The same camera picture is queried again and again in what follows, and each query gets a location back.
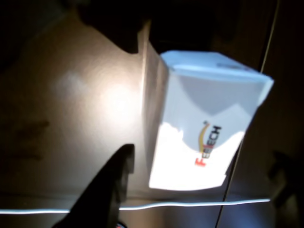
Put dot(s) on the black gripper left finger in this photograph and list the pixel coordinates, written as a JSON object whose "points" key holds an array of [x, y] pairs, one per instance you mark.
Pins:
{"points": [[107, 185]]}

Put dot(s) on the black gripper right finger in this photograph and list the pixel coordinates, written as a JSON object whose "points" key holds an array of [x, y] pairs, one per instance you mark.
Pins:
{"points": [[281, 171]]}

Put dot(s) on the white and black servo box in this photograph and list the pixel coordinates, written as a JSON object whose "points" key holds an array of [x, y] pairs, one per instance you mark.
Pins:
{"points": [[202, 114]]}

